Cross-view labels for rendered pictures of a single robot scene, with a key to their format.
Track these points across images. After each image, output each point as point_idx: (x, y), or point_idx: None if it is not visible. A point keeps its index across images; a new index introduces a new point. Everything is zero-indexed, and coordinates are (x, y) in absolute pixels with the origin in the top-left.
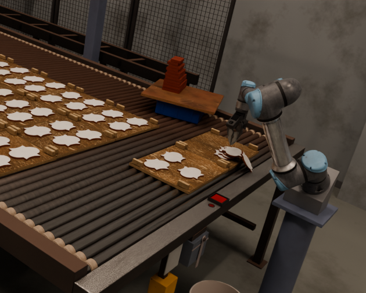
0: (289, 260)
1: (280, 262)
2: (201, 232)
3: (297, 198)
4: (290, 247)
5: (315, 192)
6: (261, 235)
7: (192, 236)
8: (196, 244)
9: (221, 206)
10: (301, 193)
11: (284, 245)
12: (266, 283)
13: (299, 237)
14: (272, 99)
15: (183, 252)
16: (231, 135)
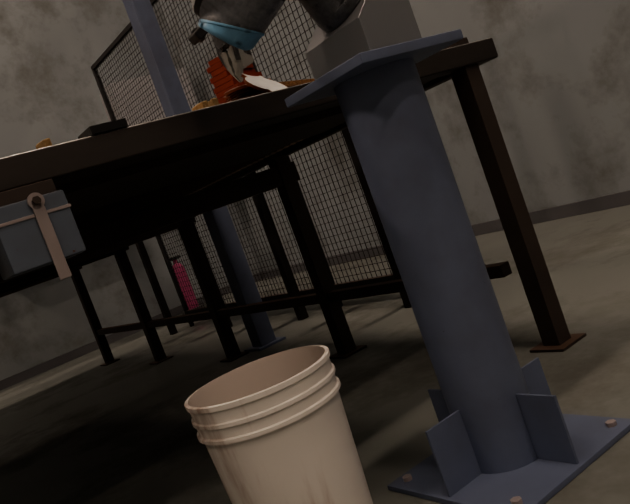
0: (401, 212)
1: (392, 230)
2: (34, 192)
3: (329, 59)
4: (381, 177)
5: (338, 10)
6: (520, 274)
7: None
8: (4, 212)
9: (91, 132)
10: (326, 39)
11: (372, 182)
12: (413, 310)
13: (379, 138)
14: None
15: None
16: (228, 61)
